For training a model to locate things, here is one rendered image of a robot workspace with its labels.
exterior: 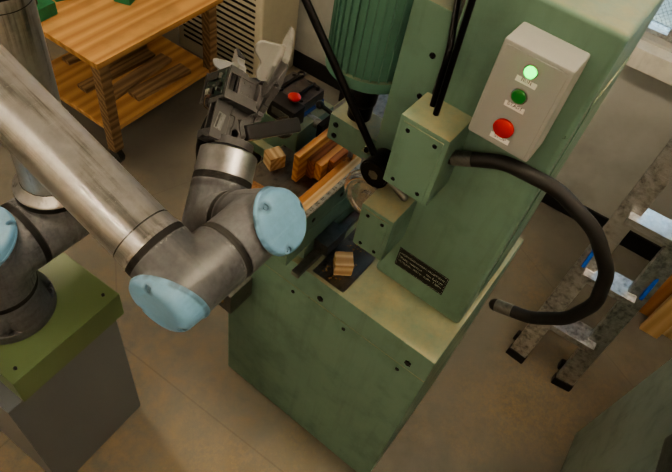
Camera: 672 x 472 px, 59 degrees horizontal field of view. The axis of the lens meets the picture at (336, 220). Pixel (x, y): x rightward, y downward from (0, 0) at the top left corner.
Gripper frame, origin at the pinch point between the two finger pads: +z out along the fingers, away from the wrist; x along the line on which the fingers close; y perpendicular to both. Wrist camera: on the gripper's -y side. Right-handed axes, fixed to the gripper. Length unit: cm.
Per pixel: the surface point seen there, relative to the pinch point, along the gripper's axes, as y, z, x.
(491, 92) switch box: -16.1, -8.2, -33.4
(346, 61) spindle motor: -16.0, 3.5, -1.8
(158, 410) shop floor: -52, -77, 97
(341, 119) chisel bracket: -28.7, -0.7, 11.1
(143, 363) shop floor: -49, -65, 108
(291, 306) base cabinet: -46, -39, 35
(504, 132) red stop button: -19.8, -12.7, -34.0
